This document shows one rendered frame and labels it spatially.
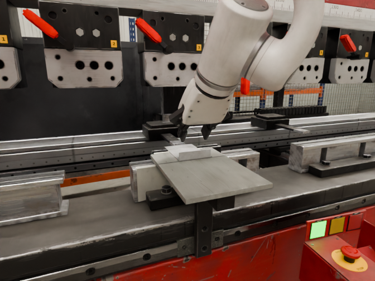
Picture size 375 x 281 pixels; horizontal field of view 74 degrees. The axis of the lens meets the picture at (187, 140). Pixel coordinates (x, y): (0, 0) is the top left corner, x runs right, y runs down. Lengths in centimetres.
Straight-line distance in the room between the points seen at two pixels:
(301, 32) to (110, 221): 53
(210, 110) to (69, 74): 30
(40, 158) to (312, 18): 81
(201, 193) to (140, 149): 51
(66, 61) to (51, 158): 41
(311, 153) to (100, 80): 71
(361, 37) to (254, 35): 64
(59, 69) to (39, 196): 29
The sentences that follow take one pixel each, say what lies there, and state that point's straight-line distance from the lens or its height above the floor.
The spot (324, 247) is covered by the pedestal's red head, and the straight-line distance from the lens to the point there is 77.
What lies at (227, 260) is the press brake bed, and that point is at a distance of 74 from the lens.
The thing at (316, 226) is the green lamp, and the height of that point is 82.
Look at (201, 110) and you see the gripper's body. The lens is 51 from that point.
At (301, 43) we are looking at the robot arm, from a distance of 40.
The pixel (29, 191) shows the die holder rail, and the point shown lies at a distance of 67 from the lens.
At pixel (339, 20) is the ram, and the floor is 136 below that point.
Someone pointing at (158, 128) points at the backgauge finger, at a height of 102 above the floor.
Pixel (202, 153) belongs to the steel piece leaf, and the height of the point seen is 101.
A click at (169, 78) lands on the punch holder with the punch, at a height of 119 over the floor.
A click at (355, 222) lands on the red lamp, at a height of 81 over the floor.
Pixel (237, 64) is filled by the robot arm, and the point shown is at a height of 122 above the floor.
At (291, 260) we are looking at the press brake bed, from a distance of 90.
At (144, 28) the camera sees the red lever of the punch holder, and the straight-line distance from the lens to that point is 57.
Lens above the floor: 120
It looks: 15 degrees down
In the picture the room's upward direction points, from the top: straight up
